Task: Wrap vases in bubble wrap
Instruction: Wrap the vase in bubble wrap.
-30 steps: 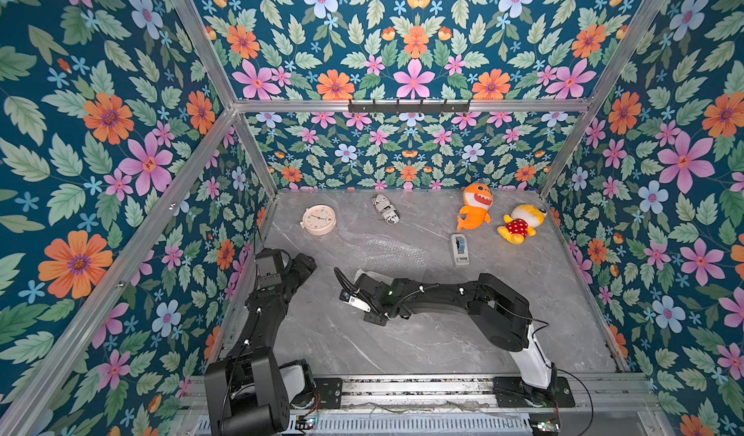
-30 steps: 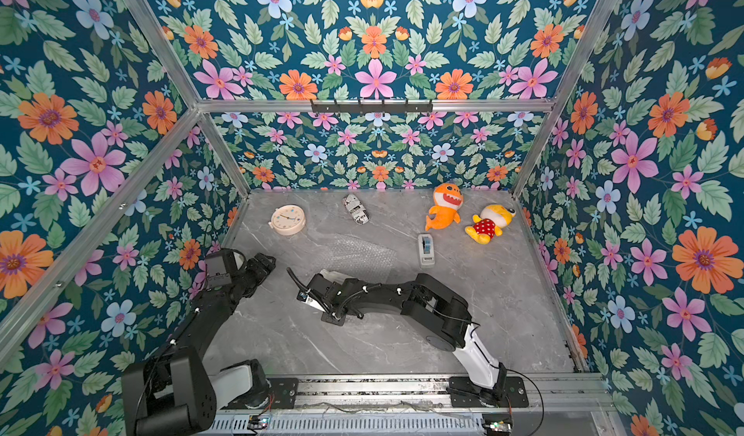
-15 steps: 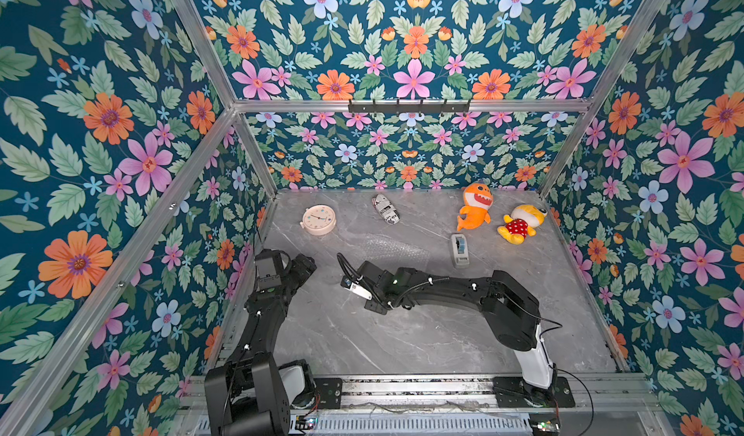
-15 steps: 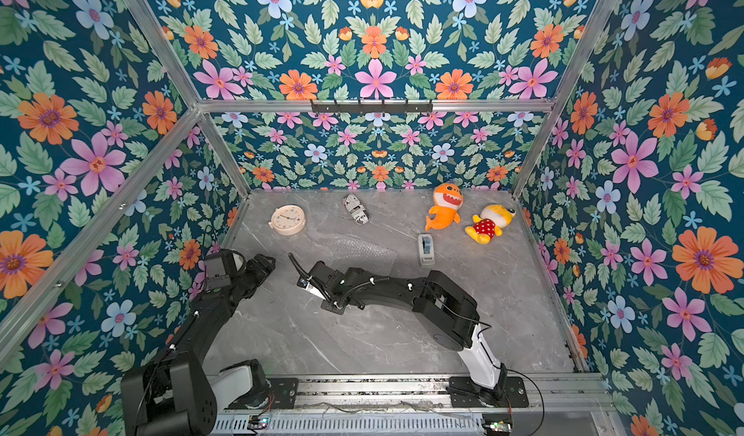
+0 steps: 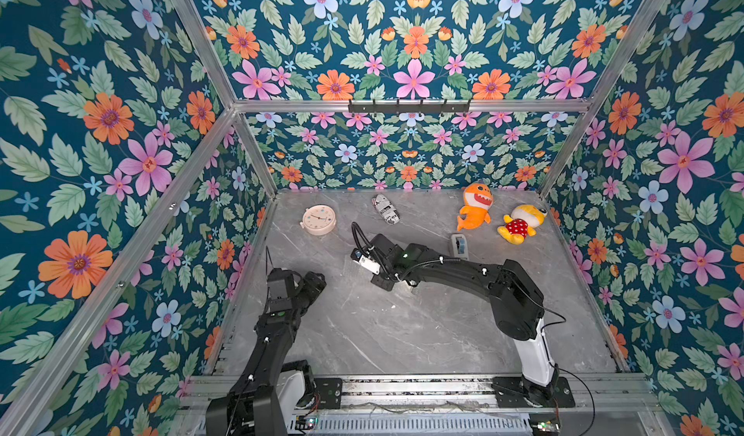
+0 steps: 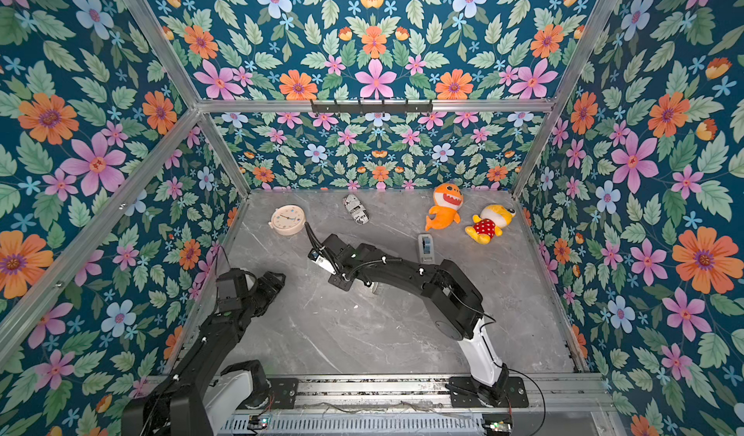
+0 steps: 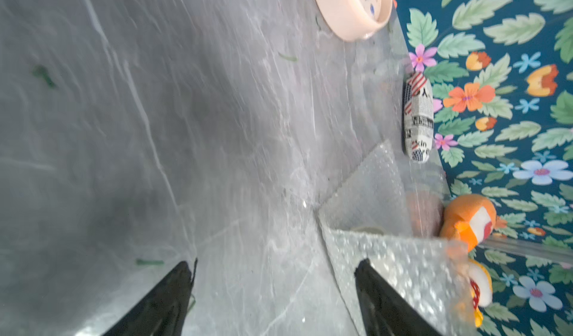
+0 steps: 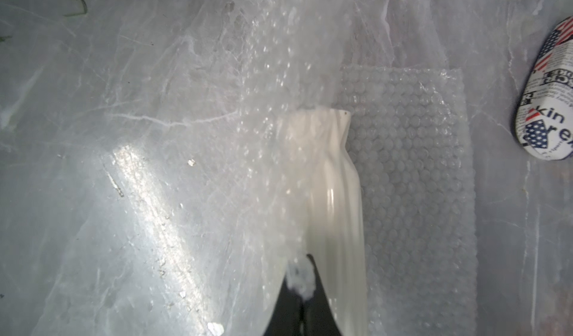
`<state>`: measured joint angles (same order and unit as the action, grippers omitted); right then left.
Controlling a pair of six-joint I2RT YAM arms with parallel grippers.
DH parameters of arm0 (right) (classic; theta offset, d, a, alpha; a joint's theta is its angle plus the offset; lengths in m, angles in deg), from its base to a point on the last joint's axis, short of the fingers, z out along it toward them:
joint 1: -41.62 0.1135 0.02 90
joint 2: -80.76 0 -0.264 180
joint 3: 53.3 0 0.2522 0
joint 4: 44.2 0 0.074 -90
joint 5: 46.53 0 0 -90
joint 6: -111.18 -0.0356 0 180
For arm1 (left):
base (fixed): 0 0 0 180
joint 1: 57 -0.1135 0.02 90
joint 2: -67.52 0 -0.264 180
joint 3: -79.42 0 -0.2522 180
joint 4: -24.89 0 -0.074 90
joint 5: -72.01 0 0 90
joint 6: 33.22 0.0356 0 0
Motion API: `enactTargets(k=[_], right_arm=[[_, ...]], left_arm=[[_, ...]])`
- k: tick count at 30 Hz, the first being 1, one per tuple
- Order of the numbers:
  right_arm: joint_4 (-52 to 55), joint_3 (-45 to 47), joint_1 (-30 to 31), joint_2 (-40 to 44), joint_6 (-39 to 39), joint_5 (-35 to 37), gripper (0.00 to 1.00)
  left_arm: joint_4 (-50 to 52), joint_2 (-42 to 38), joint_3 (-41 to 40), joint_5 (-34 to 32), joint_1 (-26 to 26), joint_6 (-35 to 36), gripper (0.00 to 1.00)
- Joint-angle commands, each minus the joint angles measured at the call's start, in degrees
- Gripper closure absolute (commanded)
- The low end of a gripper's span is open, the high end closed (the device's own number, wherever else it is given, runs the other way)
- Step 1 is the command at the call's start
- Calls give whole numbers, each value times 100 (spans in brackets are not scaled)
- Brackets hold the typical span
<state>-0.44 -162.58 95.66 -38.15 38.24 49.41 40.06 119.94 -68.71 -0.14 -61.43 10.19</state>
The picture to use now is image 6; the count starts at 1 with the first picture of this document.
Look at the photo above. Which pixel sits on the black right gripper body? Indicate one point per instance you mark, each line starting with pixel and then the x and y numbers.
pixel 338 277

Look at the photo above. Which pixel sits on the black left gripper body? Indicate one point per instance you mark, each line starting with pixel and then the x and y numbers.
pixel 260 295

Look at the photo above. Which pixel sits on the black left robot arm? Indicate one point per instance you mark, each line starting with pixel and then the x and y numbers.
pixel 200 396

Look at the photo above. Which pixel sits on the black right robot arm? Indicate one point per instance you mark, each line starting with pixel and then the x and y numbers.
pixel 453 302

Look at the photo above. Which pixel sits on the silver toy car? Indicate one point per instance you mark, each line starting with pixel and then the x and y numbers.
pixel 356 209

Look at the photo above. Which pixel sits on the pink round alarm clock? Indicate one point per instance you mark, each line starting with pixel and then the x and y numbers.
pixel 288 220

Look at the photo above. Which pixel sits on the grey white handheld device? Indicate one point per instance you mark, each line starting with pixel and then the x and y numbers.
pixel 426 252

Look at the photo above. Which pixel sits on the orange shark plush toy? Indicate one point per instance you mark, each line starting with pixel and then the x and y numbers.
pixel 448 199

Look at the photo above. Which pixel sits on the yellow shark plush toy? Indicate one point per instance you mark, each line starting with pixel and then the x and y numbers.
pixel 490 223

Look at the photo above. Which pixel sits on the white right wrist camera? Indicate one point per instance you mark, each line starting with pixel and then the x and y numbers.
pixel 320 260

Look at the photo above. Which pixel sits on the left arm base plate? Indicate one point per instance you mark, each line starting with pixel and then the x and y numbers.
pixel 276 394

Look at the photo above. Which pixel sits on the white vented cable duct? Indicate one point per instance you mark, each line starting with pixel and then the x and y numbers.
pixel 357 424

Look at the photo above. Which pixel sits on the black hook rail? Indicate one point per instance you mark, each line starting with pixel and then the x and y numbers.
pixel 371 107

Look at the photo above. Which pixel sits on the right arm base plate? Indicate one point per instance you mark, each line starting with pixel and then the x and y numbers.
pixel 466 392

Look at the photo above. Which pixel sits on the aluminium mounting rail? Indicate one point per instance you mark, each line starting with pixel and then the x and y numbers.
pixel 376 394

